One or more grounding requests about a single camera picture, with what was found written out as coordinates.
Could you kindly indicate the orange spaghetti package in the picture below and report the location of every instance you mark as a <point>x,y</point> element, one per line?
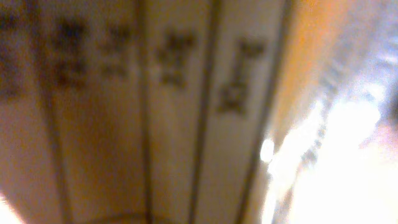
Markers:
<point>136,111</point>

